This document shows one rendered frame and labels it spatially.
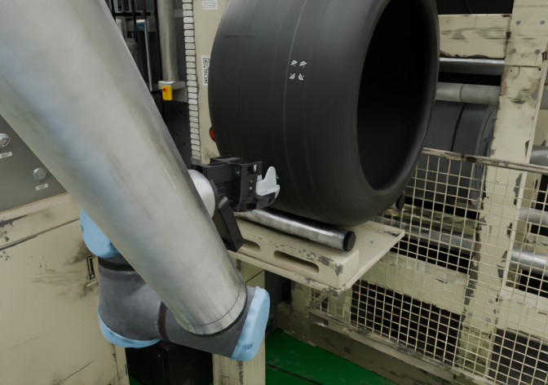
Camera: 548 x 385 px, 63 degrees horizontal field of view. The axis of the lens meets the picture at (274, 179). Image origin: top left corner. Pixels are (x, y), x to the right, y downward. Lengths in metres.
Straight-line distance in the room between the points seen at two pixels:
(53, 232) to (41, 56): 1.03
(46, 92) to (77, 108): 0.02
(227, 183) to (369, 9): 0.38
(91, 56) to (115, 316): 0.43
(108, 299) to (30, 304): 0.69
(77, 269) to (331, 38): 0.92
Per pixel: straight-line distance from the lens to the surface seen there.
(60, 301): 1.35
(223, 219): 0.72
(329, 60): 0.75
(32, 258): 1.27
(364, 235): 1.22
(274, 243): 1.02
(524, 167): 1.29
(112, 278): 0.62
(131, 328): 0.64
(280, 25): 0.80
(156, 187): 0.33
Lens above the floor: 1.33
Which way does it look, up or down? 19 degrees down
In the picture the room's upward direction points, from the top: straight up
